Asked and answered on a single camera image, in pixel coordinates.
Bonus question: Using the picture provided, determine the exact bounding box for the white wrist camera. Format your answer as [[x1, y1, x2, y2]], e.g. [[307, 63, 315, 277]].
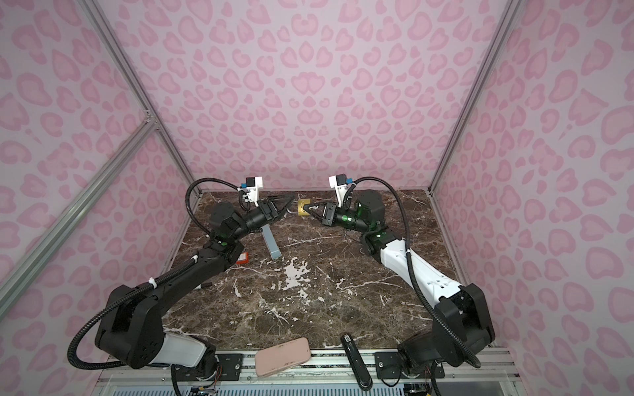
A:
[[238, 177, 264, 211], [329, 173, 351, 207]]

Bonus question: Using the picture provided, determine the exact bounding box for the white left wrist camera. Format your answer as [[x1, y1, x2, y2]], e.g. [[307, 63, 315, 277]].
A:
[[238, 177, 264, 211]]

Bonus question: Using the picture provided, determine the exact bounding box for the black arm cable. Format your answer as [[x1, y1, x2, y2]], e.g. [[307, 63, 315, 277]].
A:
[[66, 177, 249, 371], [346, 176, 482, 370]]

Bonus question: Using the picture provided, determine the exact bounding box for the white black marker pen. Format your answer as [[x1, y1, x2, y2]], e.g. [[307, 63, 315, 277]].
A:
[[196, 282, 213, 290]]

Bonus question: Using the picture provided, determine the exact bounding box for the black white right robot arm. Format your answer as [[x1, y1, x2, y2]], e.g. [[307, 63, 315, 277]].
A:
[[301, 191, 495, 376]]

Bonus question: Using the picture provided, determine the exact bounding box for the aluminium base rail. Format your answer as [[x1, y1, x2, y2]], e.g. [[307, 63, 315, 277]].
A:
[[92, 347, 527, 395]]

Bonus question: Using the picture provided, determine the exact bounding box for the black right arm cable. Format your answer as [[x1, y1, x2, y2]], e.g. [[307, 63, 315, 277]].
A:
[[346, 176, 482, 370]]

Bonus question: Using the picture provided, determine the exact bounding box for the diagonal aluminium frame bar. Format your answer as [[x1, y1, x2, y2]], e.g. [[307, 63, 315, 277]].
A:
[[1, 117, 156, 318]]

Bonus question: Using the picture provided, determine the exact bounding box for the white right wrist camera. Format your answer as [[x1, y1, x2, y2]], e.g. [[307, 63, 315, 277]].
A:
[[329, 173, 351, 207]]

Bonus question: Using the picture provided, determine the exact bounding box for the light blue rectangular bar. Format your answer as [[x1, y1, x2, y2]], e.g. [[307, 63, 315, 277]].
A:
[[262, 224, 282, 260]]

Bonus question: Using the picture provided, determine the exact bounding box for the red key fob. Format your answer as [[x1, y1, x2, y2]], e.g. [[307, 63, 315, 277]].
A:
[[236, 252, 249, 265]]

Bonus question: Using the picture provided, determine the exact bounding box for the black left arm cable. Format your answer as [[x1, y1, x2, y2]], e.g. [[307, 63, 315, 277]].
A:
[[66, 177, 249, 371]]

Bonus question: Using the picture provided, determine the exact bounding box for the brass padlock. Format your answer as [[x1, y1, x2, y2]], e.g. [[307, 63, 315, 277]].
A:
[[297, 199, 311, 216]]

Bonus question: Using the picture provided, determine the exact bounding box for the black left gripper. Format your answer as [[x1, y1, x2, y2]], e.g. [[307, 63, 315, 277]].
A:
[[231, 195, 295, 245]]

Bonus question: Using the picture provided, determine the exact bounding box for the pink smartphone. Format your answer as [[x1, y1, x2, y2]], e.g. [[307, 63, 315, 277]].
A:
[[254, 338, 311, 378]]

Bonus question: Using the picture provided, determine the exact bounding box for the black handheld device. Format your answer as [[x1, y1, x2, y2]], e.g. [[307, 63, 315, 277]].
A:
[[340, 333, 373, 391]]

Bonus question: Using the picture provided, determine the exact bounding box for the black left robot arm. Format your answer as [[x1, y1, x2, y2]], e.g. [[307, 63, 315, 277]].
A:
[[95, 193, 295, 375]]

